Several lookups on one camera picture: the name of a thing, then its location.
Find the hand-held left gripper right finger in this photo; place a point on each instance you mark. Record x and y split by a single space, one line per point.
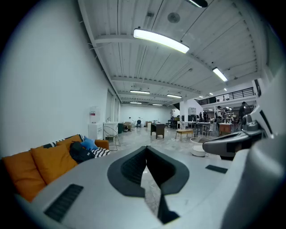
165 172

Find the white round low table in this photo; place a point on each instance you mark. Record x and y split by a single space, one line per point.
197 150

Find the dark wooden desk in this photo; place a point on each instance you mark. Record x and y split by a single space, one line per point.
157 129

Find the dark green cabinet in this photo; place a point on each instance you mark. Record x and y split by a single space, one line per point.
120 128

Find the light wooden coffee table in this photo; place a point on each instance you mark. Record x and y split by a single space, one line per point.
184 132

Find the chrome faucet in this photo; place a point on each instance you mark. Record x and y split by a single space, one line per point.
108 119

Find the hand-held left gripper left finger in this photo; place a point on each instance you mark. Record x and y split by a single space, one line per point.
131 170

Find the wooden cabinet white top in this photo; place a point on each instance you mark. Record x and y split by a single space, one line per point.
225 128

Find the white high table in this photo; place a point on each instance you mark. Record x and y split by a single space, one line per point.
203 123

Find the cardboard boxes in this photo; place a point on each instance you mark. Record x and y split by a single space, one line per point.
127 126

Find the small black chair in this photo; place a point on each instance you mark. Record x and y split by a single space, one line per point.
139 123

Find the mustard orange fabric cushion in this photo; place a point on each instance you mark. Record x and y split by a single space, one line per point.
20 174
53 163
70 140

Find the long ceiling light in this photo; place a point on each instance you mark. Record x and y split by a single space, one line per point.
161 40
174 96
220 74
135 103
139 92

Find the black elongated overhead device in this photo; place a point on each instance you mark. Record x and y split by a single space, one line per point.
197 2

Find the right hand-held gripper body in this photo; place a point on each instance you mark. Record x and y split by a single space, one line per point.
214 147

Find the white staircase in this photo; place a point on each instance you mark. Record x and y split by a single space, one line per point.
190 105

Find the black mezzanine railing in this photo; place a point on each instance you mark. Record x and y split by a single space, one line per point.
232 95

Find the black and white striped blanket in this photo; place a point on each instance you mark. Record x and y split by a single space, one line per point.
101 152

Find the round ceiling vent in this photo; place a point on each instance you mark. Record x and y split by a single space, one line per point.
173 17

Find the orange sofa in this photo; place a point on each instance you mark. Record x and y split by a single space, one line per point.
101 144

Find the blue star pillow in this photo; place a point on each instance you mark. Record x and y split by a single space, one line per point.
89 144

